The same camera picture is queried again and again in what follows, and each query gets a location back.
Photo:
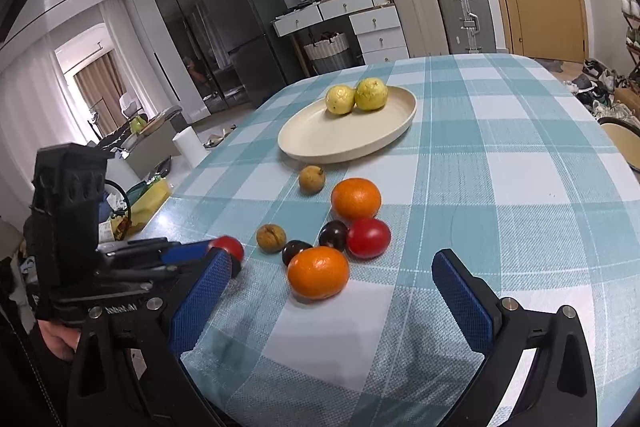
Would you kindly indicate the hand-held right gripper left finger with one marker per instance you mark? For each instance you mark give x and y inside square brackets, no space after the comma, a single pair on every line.
[200,302]

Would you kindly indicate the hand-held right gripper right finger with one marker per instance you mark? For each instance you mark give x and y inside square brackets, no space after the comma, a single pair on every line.
[462,302]

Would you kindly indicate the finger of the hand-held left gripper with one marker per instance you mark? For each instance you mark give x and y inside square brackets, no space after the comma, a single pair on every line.
[187,252]
[140,274]

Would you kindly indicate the red tomato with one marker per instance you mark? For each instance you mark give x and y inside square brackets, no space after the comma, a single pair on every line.
[368,238]
[232,248]

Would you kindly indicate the dark plum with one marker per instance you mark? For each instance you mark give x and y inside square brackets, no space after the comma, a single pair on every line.
[332,234]
[295,252]

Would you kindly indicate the orange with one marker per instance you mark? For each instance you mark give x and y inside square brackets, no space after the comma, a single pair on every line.
[356,198]
[318,272]

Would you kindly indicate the brown kiwi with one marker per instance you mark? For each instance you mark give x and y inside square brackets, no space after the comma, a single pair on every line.
[311,179]

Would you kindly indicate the cream oval plate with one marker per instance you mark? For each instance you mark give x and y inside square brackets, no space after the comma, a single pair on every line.
[340,132]

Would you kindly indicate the person's left forearm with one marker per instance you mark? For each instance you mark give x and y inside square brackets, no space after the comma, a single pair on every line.
[25,382]

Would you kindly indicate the person's left hand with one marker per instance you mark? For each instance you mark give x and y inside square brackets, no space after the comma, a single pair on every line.
[57,339]

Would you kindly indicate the yellow bag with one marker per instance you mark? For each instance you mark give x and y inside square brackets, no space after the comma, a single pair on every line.
[152,199]

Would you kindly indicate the white sheer curtain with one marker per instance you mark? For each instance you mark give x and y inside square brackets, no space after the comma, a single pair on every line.
[30,132]

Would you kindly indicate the teal white checkered tablecloth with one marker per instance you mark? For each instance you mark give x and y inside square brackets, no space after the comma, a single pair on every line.
[500,207]

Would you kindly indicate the paper towel roll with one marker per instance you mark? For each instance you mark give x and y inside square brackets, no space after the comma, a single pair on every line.
[190,147]

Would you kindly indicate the brown cardboard box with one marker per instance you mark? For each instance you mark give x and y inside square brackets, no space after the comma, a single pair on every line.
[150,147]

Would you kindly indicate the brown curtain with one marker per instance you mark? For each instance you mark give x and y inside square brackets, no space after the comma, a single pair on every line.
[100,92]

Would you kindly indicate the greenish yellow guava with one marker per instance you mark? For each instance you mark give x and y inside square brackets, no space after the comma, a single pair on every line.
[371,94]

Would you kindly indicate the beige round chair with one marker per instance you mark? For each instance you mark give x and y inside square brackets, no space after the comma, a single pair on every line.
[625,142]

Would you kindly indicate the dark glass wardrobe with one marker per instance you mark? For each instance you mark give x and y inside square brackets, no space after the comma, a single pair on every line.
[175,17]

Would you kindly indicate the grey refrigerator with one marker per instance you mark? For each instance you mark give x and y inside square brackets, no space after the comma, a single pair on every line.
[245,22]

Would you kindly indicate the woven laundry basket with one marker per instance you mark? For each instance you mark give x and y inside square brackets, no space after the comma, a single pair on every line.
[327,57]

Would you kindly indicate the pile of loose shoes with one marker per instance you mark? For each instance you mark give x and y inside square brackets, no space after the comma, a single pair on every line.
[595,82]

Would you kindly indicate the white drawer desk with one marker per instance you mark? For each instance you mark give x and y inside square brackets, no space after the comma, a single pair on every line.
[380,39]

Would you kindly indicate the silver suitcase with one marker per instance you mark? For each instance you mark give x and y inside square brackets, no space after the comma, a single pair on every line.
[460,14]

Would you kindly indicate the beige suitcase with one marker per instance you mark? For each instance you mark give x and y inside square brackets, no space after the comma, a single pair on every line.
[417,17]

